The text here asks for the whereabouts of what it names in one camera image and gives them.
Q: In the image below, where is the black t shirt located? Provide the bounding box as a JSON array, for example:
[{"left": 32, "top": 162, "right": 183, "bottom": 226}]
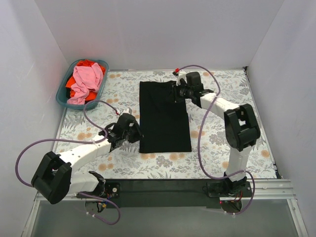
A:
[{"left": 139, "top": 81, "right": 192, "bottom": 154}]

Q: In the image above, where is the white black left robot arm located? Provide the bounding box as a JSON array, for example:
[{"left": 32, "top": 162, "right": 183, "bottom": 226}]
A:
[{"left": 31, "top": 113, "right": 142, "bottom": 204}]

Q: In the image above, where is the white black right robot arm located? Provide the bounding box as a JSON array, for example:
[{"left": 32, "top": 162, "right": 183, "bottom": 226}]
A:
[{"left": 172, "top": 69, "right": 261, "bottom": 197}]

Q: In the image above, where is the orange t shirt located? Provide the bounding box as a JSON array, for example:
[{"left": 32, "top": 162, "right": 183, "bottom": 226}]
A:
[{"left": 64, "top": 59, "right": 107, "bottom": 99}]

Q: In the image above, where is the pink t shirt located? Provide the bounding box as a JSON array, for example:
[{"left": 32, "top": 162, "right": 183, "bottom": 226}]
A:
[{"left": 67, "top": 62, "right": 104, "bottom": 105}]

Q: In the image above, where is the teal plastic laundry basket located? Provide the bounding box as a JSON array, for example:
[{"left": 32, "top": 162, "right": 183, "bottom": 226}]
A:
[{"left": 55, "top": 59, "right": 109, "bottom": 111}]

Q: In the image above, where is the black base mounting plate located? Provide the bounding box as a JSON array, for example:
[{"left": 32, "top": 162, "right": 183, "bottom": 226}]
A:
[{"left": 98, "top": 178, "right": 255, "bottom": 209}]

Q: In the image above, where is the floral patterned table mat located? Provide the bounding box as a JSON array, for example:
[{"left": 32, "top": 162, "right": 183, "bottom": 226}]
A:
[{"left": 48, "top": 70, "right": 277, "bottom": 179}]

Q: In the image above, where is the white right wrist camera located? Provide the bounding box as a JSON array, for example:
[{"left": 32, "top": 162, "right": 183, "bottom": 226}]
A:
[{"left": 173, "top": 69, "right": 186, "bottom": 86}]

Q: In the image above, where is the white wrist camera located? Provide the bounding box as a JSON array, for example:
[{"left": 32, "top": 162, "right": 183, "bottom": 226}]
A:
[
  {"left": 116, "top": 108, "right": 132, "bottom": 116},
  {"left": 173, "top": 69, "right": 186, "bottom": 86}
]

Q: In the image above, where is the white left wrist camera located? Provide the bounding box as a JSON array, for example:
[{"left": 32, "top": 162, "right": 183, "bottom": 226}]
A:
[{"left": 116, "top": 108, "right": 132, "bottom": 116}]

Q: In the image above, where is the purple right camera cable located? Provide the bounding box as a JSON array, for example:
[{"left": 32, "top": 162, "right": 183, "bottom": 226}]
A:
[{"left": 174, "top": 64, "right": 255, "bottom": 216}]

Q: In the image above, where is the purple camera cable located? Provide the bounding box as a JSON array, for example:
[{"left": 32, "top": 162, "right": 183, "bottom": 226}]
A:
[
  {"left": 14, "top": 100, "right": 121, "bottom": 225},
  {"left": 174, "top": 64, "right": 255, "bottom": 216}
]

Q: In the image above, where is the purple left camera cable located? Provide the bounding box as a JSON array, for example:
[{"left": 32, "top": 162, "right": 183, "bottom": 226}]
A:
[{"left": 14, "top": 100, "right": 121, "bottom": 225}]

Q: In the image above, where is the aluminium frame rail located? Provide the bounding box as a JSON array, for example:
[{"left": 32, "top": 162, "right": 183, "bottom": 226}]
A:
[{"left": 22, "top": 179, "right": 308, "bottom": 237}]

